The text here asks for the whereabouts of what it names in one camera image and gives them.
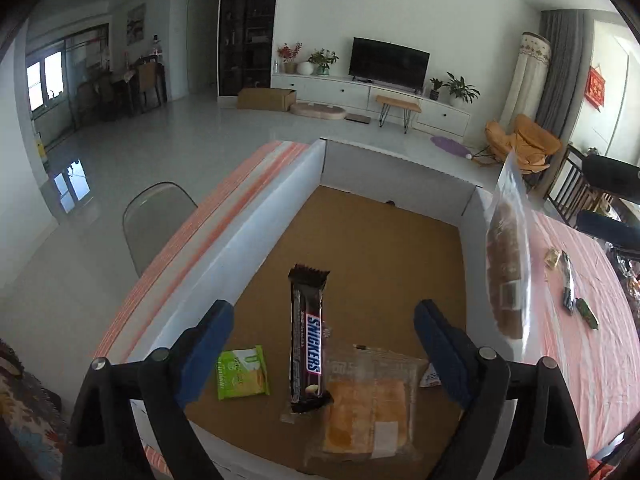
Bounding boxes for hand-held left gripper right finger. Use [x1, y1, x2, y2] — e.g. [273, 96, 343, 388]
[414, 299, 591, 480]

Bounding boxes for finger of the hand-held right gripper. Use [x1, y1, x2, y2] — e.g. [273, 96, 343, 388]
[575, 210, 640, 257]
[583, 154, 640, 206]

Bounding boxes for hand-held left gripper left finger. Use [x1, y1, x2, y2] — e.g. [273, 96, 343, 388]
[60, 299, 236, 480]

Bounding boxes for green snack packet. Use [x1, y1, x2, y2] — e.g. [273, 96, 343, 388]
[216, 345, 271, 402]

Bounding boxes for black and clear stick packet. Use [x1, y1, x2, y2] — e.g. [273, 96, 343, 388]
[560, 250, 577, 314]

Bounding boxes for clear bread packet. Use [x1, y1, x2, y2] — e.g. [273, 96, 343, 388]
[280, 340, 431, 476]

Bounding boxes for dark brown chocolate bar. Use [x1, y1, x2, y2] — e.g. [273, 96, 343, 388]
[287, 263, 335, 415]

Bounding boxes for clear bag of crackers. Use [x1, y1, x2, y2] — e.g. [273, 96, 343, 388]
[486, 150, 532, 356]

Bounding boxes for white cardboard box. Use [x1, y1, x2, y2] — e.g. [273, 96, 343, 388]
[102, 137, 546, 480]

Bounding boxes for green wrapped sausage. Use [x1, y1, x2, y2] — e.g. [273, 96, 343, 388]
[575, 297, 600, 331]

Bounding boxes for yellow lounge chair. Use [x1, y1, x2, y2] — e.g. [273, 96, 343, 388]
[484, 114, 563, 176]

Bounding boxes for grey curtain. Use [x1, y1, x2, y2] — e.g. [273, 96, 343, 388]
[530, 9, 586, 141]

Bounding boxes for cloth covered standing air conditioner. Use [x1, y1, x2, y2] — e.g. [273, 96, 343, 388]
[499, 32, 553, 133]

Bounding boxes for transparent grey chair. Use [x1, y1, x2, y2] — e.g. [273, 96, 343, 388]
[122, 181, 199, 278]

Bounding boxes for purple floor mat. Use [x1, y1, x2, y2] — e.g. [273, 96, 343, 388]
[431, 135, 473, 157]

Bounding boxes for large leafy potted plant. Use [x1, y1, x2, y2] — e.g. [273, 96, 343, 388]
[442, 72, 481, 107]

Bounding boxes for floral patterned cloth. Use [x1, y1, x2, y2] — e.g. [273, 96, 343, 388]
[0, 340, 71, 480]

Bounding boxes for wooden bench with hairpin legs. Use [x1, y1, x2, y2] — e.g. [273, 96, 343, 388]
[375, 95, 422, 134]

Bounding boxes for black flat television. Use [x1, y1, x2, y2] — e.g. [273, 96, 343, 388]
[349, 37, 431, 92]

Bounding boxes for brown cardboard box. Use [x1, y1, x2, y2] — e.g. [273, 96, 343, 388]
[236, 87, 298, 112]

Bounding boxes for beige pet bed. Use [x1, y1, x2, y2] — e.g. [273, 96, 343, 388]
[290, 102, 347, 122]

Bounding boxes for wooden dining chair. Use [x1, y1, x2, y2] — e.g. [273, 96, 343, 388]
[137, 62, 168, 108]

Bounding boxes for white television cabinet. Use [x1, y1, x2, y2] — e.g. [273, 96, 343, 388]
[270, 72, 472, 142]

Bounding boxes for white door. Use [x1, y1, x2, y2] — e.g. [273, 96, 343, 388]
[187, 0, 221, 96]

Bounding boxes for red flowers in vase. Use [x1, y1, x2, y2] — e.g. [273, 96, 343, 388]
[277, 41, 303, 74]

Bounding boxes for green flowering plant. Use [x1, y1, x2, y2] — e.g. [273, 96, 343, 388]
[307, 49, 340, 77]

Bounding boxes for balcony glass door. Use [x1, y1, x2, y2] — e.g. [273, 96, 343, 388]
[25, 50, 66, 113]

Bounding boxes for black glass display cabinet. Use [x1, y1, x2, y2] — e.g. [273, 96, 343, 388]
[217, 0, 282, 98]

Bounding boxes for red wall calendar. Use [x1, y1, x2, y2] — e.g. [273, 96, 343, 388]
[586, 65, 607, 108]

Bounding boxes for framed wall painting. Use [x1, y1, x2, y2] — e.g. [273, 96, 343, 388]
[126, 4, 147, 45]

